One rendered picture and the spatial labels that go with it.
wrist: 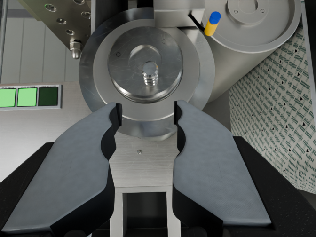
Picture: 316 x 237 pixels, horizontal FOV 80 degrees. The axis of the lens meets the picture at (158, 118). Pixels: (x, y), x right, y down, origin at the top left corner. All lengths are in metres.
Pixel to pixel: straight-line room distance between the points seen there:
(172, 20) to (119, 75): 0.08
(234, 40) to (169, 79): 0.10
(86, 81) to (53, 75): 1.84
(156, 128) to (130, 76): 0.06
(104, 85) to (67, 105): 0.40
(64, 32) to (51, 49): 1.57
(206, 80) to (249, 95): 0.18
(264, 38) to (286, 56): 0.05
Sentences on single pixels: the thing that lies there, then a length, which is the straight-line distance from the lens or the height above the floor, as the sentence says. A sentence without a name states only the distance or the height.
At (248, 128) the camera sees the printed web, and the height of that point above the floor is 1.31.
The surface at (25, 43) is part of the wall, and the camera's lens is 2.30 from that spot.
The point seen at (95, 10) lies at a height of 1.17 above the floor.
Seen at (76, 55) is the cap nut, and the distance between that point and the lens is 0.62.
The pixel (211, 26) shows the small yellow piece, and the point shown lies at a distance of 0.18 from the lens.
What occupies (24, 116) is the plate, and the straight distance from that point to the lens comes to 0.66.
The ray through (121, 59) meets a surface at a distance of 0.20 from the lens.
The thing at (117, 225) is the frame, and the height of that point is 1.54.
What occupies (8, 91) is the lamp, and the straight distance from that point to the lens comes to 0.69.
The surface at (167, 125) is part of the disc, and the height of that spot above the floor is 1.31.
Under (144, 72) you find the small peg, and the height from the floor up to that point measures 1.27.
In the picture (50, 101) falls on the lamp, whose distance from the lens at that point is 0.62.
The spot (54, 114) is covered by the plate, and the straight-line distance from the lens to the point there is 0.61.
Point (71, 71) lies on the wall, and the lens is 2.02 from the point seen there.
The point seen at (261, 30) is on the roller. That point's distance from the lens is 0.27.
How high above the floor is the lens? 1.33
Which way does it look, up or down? 8 degrees down
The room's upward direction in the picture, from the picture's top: 178 degrees clockwise
